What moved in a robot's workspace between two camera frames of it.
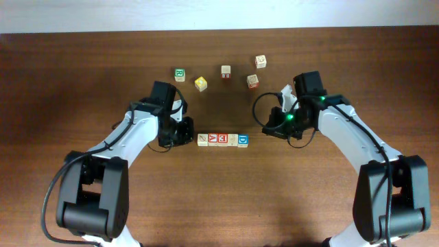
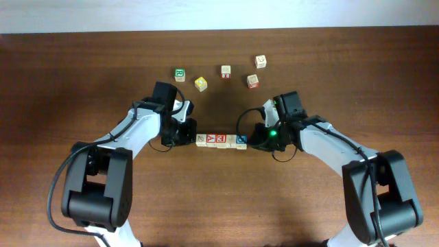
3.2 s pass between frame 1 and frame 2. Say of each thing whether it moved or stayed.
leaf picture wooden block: stayed
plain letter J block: stayed
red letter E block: stayed
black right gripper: moved
